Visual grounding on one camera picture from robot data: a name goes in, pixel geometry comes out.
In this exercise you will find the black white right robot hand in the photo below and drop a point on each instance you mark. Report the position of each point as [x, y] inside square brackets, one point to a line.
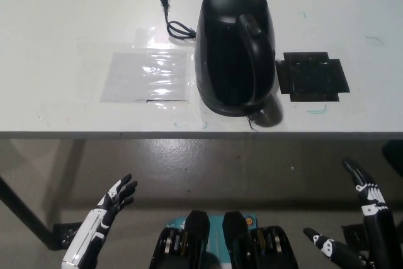
[382, 234]

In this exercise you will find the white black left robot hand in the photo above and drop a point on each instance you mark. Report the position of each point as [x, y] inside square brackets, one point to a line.
[94, 228]

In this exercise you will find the black electric kettle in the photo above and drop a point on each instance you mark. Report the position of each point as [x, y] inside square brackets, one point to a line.
[226, 67]

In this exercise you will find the black robot body with teal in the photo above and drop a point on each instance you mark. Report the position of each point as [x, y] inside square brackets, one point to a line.
[195, 243]

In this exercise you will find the black table foot plate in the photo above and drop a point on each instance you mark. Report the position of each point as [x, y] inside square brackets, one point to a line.
[67, 234]
[354, 234]

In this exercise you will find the black rounded object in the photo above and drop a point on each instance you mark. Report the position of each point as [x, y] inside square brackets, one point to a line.
[393, 158]

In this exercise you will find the clear plastic sleeve with paper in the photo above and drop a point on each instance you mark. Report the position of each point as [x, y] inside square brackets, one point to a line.
[145, 77]

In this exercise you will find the black square tray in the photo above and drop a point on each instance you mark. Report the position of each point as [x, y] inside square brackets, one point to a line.
[311, 77]

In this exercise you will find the black metal table frame bar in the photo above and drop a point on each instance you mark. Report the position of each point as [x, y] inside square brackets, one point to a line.
[25, 212]

